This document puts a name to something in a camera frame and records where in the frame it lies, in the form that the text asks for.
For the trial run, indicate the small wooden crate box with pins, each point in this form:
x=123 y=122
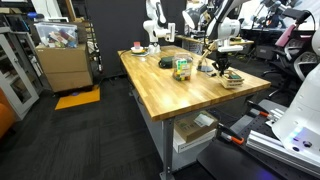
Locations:
x=231 y=80

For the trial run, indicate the white flat box under table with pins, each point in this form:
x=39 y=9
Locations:
x=180 y=145

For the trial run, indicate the white robot arm on table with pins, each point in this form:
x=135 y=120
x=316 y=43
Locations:
x=157 y=26

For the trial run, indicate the orange chair edge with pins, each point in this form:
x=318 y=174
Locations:
x=7 y=114

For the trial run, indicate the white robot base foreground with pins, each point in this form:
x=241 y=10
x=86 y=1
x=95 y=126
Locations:
x=298 y=129

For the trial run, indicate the white moving robot arm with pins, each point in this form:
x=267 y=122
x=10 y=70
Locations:
x=219 y=31

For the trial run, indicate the black office chair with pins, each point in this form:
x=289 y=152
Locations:
x=295 y=57

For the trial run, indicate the grey glass door cabinet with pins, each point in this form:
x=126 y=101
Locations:
x=18 y=77

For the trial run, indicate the wooden side desk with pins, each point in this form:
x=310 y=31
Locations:
x=245 y=42

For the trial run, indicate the clear jar with colourful blocks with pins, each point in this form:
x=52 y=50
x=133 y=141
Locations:
x=182 y=66

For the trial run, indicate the orange handled clamp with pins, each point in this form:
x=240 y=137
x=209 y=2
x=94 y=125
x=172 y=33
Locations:
x=230 y=134
x=261 y=111

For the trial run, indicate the brown cardboard box under table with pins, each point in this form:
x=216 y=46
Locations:
x=195 y=125

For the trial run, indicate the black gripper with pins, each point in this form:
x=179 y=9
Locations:
x=221 y=63

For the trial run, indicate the plate with pink cup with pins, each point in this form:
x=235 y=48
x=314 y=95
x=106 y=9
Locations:
x=138 y=50

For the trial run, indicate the aluminium extrusion rail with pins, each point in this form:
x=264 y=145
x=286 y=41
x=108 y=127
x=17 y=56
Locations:
x=276 y=150

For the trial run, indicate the yellow floor mat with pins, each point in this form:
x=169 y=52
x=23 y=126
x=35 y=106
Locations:
x=79 y=98

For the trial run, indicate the wooden desk lamp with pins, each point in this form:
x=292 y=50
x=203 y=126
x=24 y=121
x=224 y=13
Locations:
x=192 y=17

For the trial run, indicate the clear plastic storage bin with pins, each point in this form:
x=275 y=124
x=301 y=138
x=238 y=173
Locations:
x=56 y=35

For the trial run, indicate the large cardboard box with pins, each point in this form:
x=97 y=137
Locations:
x=65 y=68

